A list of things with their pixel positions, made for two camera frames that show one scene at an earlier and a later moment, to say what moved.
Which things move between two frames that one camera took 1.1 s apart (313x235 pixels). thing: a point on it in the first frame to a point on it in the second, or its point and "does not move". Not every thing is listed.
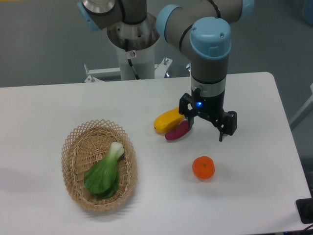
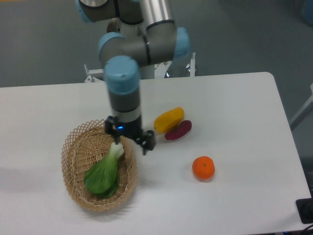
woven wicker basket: [84, 146] does not move
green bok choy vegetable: [102, 178] does not move
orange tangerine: [203, 167] does not move
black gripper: [212, 107] to [133, 129]
